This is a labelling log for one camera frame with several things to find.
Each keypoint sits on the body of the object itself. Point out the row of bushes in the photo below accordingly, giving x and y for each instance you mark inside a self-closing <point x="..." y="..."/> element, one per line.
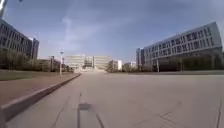
<point x="196" y="63"/>

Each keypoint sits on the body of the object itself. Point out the row of trees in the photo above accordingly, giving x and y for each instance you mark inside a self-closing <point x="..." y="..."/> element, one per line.
<point x="18" y="61"/>

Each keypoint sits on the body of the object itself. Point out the pale pole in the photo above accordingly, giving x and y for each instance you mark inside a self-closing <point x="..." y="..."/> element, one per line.
<point x="157" y="66"/>

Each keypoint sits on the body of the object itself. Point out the grey paved plaza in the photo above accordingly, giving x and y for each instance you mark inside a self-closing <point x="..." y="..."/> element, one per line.
<point x="133" y="96"/>

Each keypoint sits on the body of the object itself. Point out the large grey glass building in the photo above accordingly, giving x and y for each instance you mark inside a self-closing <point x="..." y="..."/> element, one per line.
<point x="186" y="45"/>

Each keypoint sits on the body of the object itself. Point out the green grass strip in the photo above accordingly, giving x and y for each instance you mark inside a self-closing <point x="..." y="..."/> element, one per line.
<point x="16" y="74"/>

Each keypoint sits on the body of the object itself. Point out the reddish brown raised ground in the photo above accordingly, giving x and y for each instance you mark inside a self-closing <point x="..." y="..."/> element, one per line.
<point x="23" y="86"/>

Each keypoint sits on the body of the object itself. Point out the pale wide building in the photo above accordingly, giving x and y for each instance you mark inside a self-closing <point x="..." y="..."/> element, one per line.
<point x="87" y="62"/>

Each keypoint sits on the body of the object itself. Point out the dark grey building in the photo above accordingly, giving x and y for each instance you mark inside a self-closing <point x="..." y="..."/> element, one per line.
<point x="15" y="41"/>

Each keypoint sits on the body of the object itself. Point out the low distant buildings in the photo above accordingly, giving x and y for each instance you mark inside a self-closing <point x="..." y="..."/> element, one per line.
<point x="125" y="64"/>

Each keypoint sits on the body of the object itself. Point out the grey stone kerb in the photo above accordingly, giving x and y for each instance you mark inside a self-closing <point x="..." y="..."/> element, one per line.
<point x="30" y="98"/>

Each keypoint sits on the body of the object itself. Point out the white lamp post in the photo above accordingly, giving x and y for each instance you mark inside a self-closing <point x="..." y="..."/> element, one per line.
<point x="60" y="61"/>

